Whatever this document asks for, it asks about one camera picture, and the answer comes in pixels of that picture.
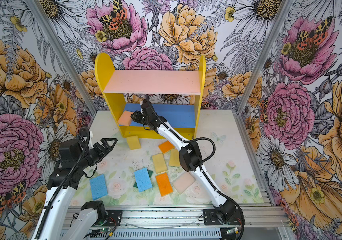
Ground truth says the small yellow sponge near shelf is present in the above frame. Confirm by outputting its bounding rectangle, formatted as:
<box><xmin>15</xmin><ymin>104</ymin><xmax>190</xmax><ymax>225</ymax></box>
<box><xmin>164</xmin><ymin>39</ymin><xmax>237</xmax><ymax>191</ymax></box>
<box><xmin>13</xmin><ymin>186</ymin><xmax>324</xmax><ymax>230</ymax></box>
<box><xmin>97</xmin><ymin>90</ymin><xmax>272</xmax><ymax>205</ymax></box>
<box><xmin>126</xmin><ymin>136</ymin><xmax>141</xmax><ymax>150</ymax></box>

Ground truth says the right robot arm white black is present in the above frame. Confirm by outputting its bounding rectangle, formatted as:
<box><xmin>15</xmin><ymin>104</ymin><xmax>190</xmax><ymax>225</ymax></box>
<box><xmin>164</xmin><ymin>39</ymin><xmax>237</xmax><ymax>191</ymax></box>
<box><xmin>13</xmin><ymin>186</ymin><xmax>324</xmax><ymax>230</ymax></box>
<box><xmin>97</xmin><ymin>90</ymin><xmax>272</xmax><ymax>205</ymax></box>
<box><xmin>131</xmin><ymin>95</ymin><xmax>245</xmax><ymax>227</ymax></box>

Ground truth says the aluminium corner post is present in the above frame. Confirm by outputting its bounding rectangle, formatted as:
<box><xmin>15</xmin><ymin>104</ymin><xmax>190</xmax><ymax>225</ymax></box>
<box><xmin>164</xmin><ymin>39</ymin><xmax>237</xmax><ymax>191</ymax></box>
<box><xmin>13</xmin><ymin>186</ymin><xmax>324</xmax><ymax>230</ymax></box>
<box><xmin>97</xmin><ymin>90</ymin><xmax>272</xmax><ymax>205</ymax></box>
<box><xmin>236</xmin><ymin>0</ymin><xmax>294</xmax><ymax>114</ymax></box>
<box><xmin>26</xmin><ymin>1</ymin><xmax>98</xmax><ymax>116</ymax></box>

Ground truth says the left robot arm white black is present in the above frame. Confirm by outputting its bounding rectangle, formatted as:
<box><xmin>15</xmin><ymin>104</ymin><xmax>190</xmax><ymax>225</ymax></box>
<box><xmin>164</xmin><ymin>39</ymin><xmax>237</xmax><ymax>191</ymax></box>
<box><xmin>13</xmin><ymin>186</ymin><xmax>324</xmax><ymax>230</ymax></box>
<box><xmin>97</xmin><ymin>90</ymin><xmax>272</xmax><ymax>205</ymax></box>
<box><xmin>32</xmin><ymin>138</ymin><xmax>118</xmax><ymax>240</ymax></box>

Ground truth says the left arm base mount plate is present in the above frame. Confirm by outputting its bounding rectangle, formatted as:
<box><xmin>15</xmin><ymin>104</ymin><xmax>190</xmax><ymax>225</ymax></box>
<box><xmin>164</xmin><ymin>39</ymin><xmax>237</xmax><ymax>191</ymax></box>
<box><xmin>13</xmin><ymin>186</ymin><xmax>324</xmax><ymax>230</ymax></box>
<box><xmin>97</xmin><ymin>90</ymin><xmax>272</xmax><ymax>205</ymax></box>
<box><xmin>99</xmin><ymin>210</ymin><xmax>123</xmax><ymax>227</ymax></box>

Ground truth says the aluminium front rail frame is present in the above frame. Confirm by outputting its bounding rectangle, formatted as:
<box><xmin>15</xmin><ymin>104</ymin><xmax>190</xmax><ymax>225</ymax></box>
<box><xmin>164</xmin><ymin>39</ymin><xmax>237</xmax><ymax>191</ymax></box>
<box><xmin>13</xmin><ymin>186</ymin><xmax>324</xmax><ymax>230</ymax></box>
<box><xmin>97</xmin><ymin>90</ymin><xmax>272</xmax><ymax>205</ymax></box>
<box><xmin>51</xmin><ymin>205</ymin><xmax>297</xmax><ymax>240</ymax></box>

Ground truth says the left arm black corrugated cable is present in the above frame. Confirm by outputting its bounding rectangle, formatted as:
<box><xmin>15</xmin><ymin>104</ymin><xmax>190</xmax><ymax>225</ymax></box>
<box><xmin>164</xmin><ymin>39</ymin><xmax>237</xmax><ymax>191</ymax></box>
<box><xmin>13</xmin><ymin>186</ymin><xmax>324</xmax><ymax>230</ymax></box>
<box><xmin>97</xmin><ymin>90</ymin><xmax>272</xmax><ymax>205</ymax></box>
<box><xmin>34</xmin><ymin>125</ymin><xmax>91</xmax><ymax>240</ymax></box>

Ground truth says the green scouring pad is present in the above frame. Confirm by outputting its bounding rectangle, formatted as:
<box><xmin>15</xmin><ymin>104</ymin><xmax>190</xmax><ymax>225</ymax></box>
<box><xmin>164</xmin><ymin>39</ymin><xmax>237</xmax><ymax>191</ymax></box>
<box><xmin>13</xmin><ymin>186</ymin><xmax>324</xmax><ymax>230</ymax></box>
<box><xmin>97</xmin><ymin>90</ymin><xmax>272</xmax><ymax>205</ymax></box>
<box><xmin>133</xmin><ymin>169</ymin><xmax>154</xmax><ymax>189</ymax></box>

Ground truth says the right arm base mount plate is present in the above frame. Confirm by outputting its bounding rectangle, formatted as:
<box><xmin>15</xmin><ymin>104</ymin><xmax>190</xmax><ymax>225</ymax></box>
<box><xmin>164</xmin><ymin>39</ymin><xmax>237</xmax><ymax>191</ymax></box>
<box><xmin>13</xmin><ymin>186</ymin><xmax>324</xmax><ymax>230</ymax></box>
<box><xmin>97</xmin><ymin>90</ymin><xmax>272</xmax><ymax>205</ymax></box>
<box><xmin>202</xmin><ymin>209</ymin><xmax>245</xmax><ymax>226</ymax></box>

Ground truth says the yellow wooden two-tier shelf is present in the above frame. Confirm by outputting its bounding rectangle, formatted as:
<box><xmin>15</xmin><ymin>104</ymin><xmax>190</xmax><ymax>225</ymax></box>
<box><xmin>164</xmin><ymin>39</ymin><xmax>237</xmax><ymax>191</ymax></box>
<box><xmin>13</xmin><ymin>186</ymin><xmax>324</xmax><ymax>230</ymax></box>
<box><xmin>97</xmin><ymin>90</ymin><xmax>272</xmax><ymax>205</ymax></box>
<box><xmin>95</xmin><ymin>53</ymin><xmax>206</xmax><ymax>140</ymax></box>

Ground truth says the pale pink sponge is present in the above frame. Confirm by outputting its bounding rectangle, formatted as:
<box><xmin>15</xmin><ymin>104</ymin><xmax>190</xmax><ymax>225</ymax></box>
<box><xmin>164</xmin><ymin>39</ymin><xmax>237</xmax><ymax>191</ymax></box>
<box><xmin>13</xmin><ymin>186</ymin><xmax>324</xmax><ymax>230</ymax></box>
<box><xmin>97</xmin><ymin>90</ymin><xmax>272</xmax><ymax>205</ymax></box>
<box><xmin>172</xmin><ymin>172</ymin><xmax>195</xmax><ymax>194</ymax></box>

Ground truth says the right aluminium corner post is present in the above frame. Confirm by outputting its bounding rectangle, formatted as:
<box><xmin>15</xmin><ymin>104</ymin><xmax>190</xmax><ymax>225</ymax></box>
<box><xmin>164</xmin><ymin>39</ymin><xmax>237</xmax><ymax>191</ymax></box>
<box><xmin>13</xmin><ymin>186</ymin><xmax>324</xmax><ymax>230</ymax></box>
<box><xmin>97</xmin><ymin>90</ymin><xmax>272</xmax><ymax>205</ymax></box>
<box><xmin>236</xmin><ymin>0</ymin><xmax>294</xmax><ymax>114</ymax></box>

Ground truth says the large yellow sponge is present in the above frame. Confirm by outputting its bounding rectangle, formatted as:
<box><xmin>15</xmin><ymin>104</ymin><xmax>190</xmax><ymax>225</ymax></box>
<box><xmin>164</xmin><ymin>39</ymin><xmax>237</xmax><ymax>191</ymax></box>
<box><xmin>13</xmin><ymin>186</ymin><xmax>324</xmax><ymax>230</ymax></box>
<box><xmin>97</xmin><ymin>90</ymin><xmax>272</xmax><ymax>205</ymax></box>
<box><xmin>152</xmin><ymin>153</ymin><xmax>168</xmax><ymax>174</ymax></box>

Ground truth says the yellow sponge with green back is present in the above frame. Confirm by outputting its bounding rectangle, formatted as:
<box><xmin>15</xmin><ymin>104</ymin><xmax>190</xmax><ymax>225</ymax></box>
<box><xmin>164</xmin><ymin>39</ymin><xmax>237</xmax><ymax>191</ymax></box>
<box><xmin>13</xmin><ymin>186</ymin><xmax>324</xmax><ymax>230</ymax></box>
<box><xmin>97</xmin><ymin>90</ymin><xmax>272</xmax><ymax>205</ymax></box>
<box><xmin>169</xmin><ymin>149</ymin><xmax>180</xmax><ymax>168</ymax></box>

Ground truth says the blue sponge left front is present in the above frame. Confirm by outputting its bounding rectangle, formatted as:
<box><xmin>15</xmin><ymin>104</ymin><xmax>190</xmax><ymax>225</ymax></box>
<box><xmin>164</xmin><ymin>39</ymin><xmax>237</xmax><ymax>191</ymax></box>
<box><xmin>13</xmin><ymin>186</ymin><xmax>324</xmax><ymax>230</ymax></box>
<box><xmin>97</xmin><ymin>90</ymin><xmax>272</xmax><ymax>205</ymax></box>
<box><xmin>90</xmin><ymin>175</ymin><xmax>108</xmax><ymax>201</ymax></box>

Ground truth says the orange sponge front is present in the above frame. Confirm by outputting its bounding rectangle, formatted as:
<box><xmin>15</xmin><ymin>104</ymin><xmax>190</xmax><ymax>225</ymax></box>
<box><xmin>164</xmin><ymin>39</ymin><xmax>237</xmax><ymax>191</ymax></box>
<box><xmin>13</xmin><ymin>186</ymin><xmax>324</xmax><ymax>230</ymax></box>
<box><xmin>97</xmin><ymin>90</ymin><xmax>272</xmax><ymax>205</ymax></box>
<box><xmin>156</xmin><ymin>173</ymin><xmax>173</xmax><ymax>197</ymax></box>

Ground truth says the left aluminium corner post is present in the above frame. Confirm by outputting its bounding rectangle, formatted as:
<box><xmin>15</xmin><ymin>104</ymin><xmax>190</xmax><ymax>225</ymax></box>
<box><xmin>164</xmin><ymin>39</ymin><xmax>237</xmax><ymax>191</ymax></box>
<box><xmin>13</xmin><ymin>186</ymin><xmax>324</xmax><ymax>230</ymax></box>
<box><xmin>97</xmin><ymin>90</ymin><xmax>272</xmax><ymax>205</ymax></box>
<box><xmin>26</xmin><ymin>1</ymin><xmax>98</xmax><ymax>116</ymax></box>

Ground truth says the blue cellulose sponge centre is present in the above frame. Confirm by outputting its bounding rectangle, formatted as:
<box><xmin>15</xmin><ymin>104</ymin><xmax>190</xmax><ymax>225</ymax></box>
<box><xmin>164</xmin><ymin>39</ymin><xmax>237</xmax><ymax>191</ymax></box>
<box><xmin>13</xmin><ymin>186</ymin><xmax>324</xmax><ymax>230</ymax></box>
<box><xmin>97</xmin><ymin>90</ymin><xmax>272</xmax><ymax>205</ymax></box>
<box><xmin>133</xmin><ymin>167</ymin><xmax>154</xmax><ymax>193</ymax></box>

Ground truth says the orange sponge near shelf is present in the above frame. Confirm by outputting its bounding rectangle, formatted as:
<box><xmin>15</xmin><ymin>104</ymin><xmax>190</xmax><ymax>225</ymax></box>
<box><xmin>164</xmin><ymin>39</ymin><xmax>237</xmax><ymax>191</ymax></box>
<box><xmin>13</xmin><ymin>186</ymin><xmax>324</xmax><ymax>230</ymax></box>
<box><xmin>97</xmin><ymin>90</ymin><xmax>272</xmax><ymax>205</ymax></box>
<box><xmin>158</xmin><ymin>141</ymin><xmax>174</xmax><ymax>154</ymax></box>

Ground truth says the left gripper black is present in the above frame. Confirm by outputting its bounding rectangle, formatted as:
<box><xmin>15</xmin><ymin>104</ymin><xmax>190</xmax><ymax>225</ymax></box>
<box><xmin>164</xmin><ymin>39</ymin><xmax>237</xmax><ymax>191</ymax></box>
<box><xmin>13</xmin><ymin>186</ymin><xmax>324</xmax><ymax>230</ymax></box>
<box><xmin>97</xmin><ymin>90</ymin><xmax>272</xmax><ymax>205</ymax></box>
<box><xmin>77</xmin><ymin>138</ymin><xmax>119</xmax><ymax>169</ymax></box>

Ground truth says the pink orange sponge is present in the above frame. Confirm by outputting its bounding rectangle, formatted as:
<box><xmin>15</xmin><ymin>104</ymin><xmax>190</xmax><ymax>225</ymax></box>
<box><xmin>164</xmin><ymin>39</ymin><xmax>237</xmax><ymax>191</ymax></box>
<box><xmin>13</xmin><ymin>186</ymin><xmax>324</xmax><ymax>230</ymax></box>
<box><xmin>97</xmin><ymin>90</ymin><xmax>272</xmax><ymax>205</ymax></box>
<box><xmin>118</xmin><ymin>111</ymin><xmax>133</xmax><ymax>127</ymax></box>

